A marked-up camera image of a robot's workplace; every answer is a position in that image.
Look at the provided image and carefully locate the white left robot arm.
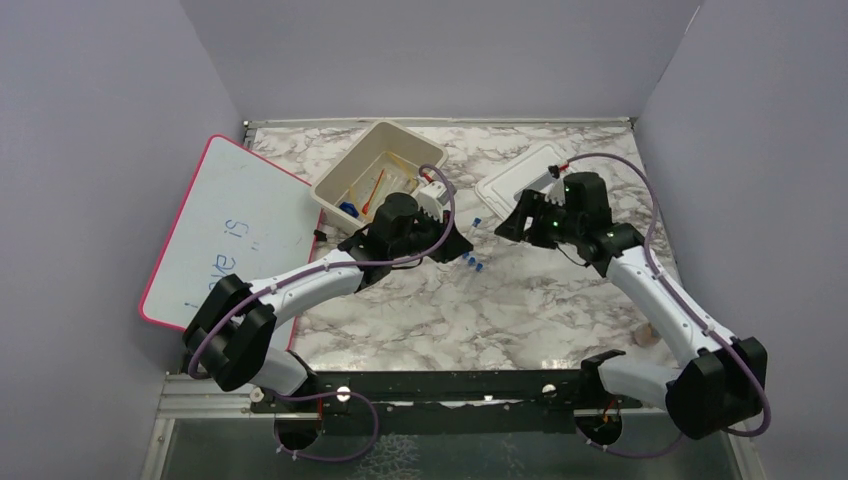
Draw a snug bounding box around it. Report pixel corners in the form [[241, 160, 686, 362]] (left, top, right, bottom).
[[183, 193, 473, 411]]

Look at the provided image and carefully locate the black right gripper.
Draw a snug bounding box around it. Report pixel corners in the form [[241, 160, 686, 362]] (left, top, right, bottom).
[[495, 189, 583, 250]]

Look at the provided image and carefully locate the red rainbow measuring spoon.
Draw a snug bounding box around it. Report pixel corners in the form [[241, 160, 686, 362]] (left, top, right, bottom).
[[362, 169, 385, 215]]

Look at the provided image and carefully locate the pink-capped small bottle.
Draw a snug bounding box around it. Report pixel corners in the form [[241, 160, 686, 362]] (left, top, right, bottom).
[[632, 323, 662, 348]]

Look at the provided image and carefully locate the pink-framed whiteboard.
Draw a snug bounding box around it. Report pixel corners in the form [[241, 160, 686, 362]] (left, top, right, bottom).
[[138, 135, 321, 331]]

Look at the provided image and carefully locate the black table edge rail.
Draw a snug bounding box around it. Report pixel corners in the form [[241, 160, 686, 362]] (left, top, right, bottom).
[[244, 369, 640, 437]]

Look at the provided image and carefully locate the yellow rubber tube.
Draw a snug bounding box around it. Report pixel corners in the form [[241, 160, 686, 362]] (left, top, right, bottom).
[[385, 151, 418, 183]]

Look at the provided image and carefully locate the white bin lid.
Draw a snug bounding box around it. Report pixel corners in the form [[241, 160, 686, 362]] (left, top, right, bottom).
[[474, 142, 567, 220]]

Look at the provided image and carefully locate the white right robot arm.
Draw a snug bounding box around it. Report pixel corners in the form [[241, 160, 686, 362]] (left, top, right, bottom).
[[495, 172, 767, 439]]

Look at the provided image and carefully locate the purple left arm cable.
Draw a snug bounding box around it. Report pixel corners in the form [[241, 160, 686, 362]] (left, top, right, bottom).
[[186, 164, 458, 463]]

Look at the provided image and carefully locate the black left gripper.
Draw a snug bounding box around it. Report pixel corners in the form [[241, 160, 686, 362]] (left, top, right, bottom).
[[390, 204, 473, 264]]

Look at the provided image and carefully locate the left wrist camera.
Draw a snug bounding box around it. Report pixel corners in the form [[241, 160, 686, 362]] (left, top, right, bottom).
[[413, 181, 451, 219]]

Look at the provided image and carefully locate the beige plastic bin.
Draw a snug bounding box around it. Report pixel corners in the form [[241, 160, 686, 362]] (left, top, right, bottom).
[[310, 120, 448, 233]]

